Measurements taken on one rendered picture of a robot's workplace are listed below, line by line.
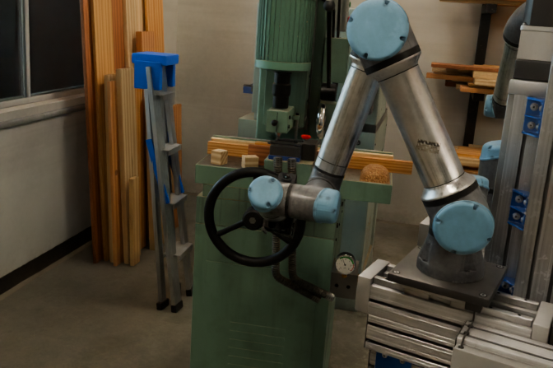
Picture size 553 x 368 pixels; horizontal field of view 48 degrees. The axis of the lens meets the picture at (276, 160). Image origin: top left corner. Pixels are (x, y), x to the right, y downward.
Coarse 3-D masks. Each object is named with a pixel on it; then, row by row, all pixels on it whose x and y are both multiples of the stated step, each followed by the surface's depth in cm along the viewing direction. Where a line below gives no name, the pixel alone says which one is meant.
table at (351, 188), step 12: (228, 156) 205; (204, 168) 192; (216, 168) 191; (228, 168) 191; (348, 168) 200; (204, 180) 193; (216, 180) 192; (240, 180) 191; (252, 180) 190; (348, 180) 185; (348, 192) 186; (360, 192) 185; (372, 192) 185; (384, 192) 184
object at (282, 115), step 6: (270, 108) 201; (276, 108) 201; (288, 108) 203; (294, 108) 208; (270, 114) 197; (276, 114) 196; (282, 114) 196; (288, 114) 196; (270, 120) 197; (282, 120) 196; (288, 120) 197; (270, 126) 197; (276, 126) 197; (282, 126) 197; (288, 126) 198; (276, 132) 197; (282, 132) 197
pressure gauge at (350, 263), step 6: (342, 252) 186; (336, 258) 186; (348, 258) 184; (354, 258) 185; (336, 264) 185; (342, 264) 185; (348, 264) 184; (354, 264) 184; (342, 270) 185; (348, 270) 185; (354, 270) 184; (342, 276) 188
